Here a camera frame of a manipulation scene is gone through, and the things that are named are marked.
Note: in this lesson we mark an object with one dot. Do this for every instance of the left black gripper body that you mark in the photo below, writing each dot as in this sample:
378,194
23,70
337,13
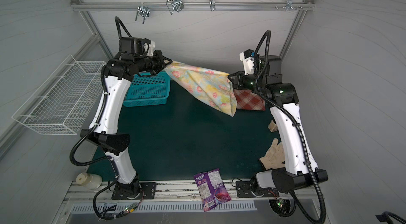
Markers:
148,64

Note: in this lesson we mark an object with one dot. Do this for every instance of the red plaid skirt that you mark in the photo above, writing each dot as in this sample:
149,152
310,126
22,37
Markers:
247,100

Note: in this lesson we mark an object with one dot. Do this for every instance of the floral yellow skirt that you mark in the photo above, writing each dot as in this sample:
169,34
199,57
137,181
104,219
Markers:
209,86

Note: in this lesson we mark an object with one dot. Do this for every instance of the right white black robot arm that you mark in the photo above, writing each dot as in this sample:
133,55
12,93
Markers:
301,170

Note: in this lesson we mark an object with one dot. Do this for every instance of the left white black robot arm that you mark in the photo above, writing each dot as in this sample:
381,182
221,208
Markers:
103,130

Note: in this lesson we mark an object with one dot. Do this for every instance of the teal plastic basket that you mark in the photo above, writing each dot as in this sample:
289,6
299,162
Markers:
147,90

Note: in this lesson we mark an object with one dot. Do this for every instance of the left metal hook clamp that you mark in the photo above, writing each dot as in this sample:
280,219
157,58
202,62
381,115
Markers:
143,13

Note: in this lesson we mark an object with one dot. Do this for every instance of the metal hook clamp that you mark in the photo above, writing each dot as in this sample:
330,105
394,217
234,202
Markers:
175,6
143,13

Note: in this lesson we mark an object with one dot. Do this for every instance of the small jar black lid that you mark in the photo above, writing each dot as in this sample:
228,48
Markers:
273,127

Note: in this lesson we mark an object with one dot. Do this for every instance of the middle metal hook clamp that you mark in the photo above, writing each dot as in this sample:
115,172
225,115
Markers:
175,6

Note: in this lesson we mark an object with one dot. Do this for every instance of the small metal hook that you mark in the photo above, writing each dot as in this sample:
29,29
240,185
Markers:
212,5

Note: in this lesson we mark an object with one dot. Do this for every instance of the beige work glove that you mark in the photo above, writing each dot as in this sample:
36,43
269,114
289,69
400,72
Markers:
274,157

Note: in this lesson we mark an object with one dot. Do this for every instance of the purple snack bag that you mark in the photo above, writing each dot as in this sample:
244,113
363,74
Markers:
212,189

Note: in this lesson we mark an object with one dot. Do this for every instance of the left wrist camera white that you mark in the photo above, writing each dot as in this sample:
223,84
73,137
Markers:
149,47

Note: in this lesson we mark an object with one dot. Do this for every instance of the right metal bracket clamp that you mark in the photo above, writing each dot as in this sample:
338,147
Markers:
289,6

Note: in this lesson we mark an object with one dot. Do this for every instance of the horizontal aluminium rail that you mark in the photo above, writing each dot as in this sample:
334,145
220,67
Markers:
189,6

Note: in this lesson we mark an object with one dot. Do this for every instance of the white wire basket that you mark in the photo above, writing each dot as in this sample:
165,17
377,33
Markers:
62,103

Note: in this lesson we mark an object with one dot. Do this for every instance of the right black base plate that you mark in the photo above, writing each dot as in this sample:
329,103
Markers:
244,189

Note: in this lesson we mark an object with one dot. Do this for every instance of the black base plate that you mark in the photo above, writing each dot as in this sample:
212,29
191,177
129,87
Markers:
147,190
244,189

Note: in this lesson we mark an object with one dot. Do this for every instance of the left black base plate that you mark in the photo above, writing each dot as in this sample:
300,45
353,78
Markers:
147,190

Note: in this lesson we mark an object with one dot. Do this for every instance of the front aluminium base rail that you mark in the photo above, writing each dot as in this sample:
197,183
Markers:
167,190

